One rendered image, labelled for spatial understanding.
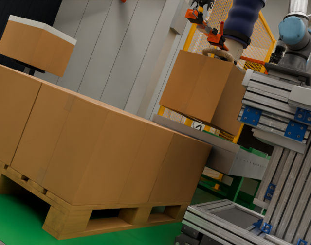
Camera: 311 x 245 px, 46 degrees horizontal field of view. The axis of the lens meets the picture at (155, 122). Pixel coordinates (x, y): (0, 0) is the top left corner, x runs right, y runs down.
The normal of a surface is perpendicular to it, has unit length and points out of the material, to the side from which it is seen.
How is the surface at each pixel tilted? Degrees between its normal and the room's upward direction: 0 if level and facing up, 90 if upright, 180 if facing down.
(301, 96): 90
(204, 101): 90
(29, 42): 90
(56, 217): 90
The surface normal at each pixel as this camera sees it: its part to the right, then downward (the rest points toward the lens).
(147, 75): -0.47, -0.18
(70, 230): 0.81, 0.32
